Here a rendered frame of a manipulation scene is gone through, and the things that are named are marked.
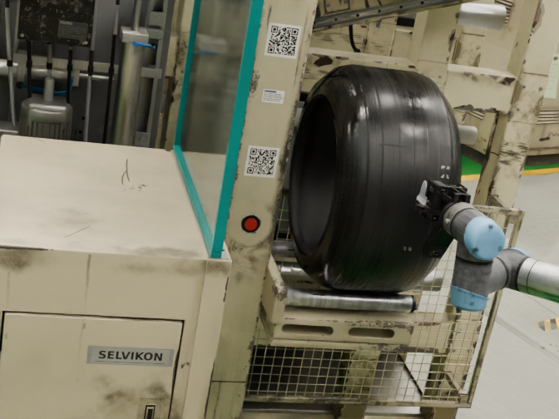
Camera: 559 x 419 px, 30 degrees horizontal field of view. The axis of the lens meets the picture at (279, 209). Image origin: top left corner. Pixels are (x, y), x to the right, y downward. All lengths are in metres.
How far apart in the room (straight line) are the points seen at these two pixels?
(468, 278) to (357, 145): 0.45
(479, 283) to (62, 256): 0.83
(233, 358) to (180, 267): 0.91
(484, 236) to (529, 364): 2.55
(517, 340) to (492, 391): 0.53
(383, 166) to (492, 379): 2.14
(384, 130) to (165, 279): 0.78
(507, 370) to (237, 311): 2.06
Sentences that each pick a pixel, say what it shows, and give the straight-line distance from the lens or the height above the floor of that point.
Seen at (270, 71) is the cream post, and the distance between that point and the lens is 2.38.
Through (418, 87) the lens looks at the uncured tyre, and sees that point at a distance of 2.49.
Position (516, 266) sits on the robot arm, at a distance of 2.18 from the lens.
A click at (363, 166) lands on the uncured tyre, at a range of 2.33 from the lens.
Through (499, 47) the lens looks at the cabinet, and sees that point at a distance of 6.94.
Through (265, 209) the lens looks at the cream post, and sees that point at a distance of 2.49.
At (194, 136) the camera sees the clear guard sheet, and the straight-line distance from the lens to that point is 2.07.
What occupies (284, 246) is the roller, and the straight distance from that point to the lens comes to 2.78.
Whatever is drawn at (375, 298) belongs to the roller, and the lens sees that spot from 2.59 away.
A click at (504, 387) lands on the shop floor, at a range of 4.32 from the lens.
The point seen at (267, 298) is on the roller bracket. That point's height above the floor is 0.89.
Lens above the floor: 2.00
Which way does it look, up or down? 21 degrees down
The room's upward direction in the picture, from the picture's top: 10 degrees clockwise
